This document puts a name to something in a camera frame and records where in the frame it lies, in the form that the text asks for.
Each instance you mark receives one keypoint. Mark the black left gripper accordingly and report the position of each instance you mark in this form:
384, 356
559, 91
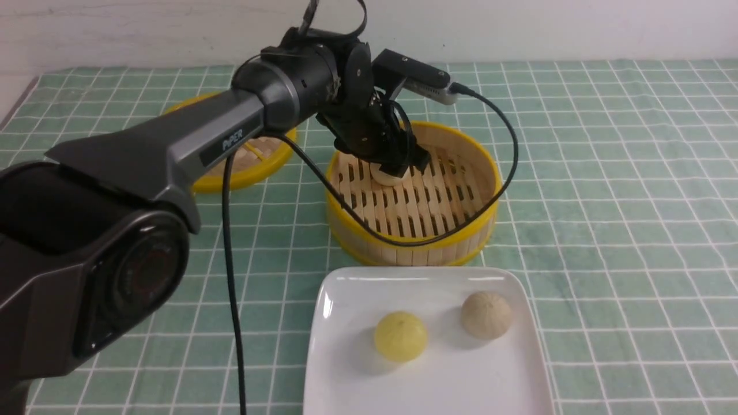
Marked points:
374, 133

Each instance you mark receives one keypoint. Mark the beige bun back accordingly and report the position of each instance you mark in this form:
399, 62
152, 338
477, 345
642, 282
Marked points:
386, 179

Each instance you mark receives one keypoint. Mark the beige bun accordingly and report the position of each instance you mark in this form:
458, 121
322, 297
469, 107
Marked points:
386, 179
486, 315

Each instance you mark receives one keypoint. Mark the yellow steamed bun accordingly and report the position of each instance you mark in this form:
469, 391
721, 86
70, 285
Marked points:
400, 337

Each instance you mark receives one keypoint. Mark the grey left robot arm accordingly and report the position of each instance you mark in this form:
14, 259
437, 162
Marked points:
97, 237

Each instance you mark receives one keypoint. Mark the white square plate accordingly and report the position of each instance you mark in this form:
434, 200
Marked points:
456, 373

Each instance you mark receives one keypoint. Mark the yellow bamboo steamer basket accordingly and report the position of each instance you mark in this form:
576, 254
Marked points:
434, 218

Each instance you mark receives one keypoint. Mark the yellow bamboo steamer lid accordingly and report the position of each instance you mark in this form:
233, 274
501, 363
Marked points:
256, 160

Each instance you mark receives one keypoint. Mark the green checkered tablecloth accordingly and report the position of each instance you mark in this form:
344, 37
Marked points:
620, 224

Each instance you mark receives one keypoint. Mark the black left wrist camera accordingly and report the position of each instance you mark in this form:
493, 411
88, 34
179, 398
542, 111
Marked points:
415, 78

